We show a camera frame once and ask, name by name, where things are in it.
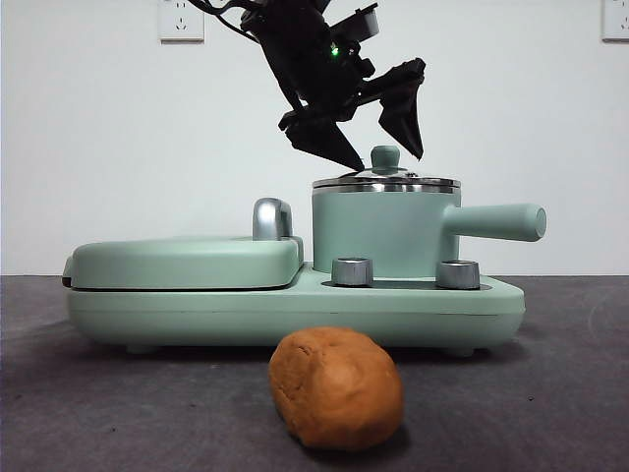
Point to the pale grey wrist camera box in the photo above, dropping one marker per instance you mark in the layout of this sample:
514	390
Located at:
361	22

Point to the mint green breakfast machine base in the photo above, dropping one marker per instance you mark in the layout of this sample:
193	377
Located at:
295	314

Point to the silver control knob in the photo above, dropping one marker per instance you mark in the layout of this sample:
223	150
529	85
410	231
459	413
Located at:
351	271
458	275

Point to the brown potato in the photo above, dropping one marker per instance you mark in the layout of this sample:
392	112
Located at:
336	388

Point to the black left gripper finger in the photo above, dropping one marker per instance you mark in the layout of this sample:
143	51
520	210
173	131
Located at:
324	140
405	108

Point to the glass lid with green knob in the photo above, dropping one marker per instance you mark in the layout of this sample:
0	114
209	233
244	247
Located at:
385	157

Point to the white wall socket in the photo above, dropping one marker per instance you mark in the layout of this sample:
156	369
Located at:
616	22
182	22

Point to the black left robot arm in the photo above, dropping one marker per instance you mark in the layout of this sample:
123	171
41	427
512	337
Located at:
300	49

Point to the mint green grill cover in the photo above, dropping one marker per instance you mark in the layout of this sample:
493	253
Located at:
182	260

